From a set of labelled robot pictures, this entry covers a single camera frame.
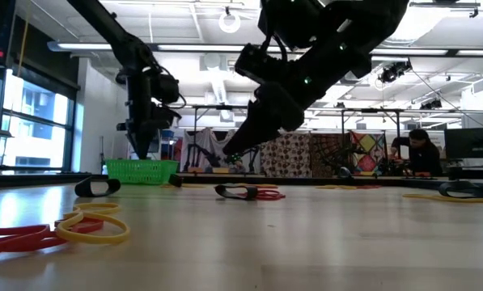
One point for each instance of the black background robot arm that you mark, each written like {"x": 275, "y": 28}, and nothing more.
{"x": 196, "y": 151}
{"x": 251, "y": 155}

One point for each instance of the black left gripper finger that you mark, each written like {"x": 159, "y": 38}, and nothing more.
{"x": 148, "y": 141}
{"x": 136, "y": 141}

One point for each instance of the black ceiling spotlight cluster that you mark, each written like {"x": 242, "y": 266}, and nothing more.
{"x": 431, "y": 104}
{"x": 391, "y": 73}

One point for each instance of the green plastic basket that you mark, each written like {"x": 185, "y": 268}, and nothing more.
{"x": 142, "y": 171}

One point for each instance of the white hanging cloth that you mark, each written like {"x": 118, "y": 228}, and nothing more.
{"x": 204, "y": 141}

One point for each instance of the dark patterned hanging cloth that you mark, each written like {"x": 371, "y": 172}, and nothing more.
{"x": 326, "y": 149}

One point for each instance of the large window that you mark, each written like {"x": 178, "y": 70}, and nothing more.
{"x": 35, "y": 137}

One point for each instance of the black aluminium table frame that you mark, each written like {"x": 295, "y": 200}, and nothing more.
{"x": 306, "y": 180}

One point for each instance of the red rubber band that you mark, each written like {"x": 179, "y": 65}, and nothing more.
{"x": 267, "y": 186}
{"x": 14, "y": 242}
{"x": 368, "y": 186}
{"x": 271, "y": 196}

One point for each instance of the black background monitor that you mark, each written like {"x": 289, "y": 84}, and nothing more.
{"x": 471, "y": 143}

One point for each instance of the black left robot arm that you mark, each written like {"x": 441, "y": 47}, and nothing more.
{"x": 115, "y": 36}

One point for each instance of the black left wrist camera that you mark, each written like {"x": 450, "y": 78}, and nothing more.
{"x": 166, "y": 89}

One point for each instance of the long ceiling light strip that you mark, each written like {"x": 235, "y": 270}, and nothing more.
{"x": 83, "y": 46}

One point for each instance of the yellow rubber band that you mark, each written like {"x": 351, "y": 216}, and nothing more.
{"x": 192, "y": 186}
{"x": 95, "y": 239}
{"x": 427, "y": 197}
{"x": 334, "y": 187}

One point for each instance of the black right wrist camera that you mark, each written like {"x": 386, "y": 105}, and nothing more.
{"x": 257, "y": 64}

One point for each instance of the person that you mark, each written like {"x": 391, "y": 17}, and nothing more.
{"x": 425, "y": 157}

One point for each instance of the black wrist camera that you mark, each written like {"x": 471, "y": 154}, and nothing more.
{"x": 257, "y": 64}
{"x": 166, "y": 89}

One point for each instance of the colourful geometric hanging cloth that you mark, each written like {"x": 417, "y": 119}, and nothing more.
{"x": 366, "y": 145}

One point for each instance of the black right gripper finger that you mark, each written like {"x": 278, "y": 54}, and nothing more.
{"x": 255, "y": 129}

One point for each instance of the brown dotted hanging cloth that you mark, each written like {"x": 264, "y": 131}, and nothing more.
{"x": 285, "y": 155}

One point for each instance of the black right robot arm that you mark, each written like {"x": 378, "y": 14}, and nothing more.
{"x": 346, "y": 32}

